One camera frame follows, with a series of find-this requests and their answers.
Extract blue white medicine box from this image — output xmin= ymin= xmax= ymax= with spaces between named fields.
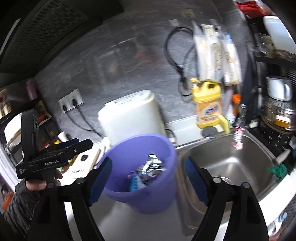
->
xmin=129 ymin=172 xmax=146 ymax=191

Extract dark snack wrapper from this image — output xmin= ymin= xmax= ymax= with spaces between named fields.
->
xmin=137 ymin=154 xmax=166 ymax=181

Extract person's left forearm dark sleeve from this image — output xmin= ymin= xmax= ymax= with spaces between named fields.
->
xmin=4 ymin=180 xmax=41 ymax=240

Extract purple plastic trash bucket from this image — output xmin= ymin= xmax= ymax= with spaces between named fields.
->
xmin=103 ymin=133 xmax=177 ymax=214

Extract person's left hand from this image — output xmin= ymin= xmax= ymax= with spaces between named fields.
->
xmin=25 ymin=170 xmax=64 ymax=191

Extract white oil spray bottle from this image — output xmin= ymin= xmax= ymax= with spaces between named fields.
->
xmin=58 ymin=132 xmax=69 ymax=143

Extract stainless steel sink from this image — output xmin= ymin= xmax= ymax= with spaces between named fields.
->
xmin=176 ymin=133 xmax=280 ymax=235

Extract white plastic basin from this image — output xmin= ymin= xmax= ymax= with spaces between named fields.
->
xmin=4 ymin=113 xmax=22 ymax=143

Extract yellow detergent bottle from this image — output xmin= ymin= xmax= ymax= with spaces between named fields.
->
xmin=190 ymin=78 xmax=222 ymax=129

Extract green cloth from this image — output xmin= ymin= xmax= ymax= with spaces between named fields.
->
xmin=268 ymin=163 xmax=287 ymax=179

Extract steel pot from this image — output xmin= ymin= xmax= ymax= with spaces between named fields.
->
xmin=261 ymin=97 xmax=295 ymax=132

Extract hanging plastic bags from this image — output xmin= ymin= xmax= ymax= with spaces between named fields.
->
xmin=192 ymin=21 xmax=243 ymax=86

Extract white storage container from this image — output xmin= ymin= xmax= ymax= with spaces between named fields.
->
xmin=263 ymin=16 xmax=296 ymax=54

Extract left black power cable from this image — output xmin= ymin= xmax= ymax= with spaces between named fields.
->
xmin=62 ymin=105 xmax=102 ymax=137

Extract black power cable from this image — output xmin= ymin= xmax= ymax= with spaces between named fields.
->
xmin=72 ymin=99 xmax=103 ymax=137
xmin=62 ymin=105 xmax=102 ymax=137

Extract left wall socket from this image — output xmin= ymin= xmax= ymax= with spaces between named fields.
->
xmin=58 ymin=95 xmax=72 ymax=113

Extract wall socket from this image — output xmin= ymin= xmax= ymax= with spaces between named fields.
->
xmin=68 ymin=89 xmax=84 ymax=108
xmin=58 ymin=95 xmax=72 ymax=113

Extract right black power cable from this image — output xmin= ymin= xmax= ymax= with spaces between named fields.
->
xmin=72 ymin=99 xmax=103 ymax=137

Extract right wall socket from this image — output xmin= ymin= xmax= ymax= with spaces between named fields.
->
xmin=68 ymin=89 xmax=84 ymax=108

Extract hanging black cable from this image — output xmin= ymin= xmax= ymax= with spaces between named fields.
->
xmin=164 ymin=26 xmax=197 ymax=96

